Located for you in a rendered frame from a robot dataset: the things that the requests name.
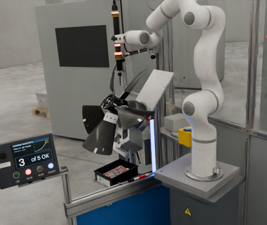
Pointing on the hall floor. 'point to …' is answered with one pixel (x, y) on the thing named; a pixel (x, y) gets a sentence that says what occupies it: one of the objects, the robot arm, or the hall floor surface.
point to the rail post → (71, 221)
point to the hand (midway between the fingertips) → (117, 38)
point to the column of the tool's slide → (162, 104)
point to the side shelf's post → (178, 151)
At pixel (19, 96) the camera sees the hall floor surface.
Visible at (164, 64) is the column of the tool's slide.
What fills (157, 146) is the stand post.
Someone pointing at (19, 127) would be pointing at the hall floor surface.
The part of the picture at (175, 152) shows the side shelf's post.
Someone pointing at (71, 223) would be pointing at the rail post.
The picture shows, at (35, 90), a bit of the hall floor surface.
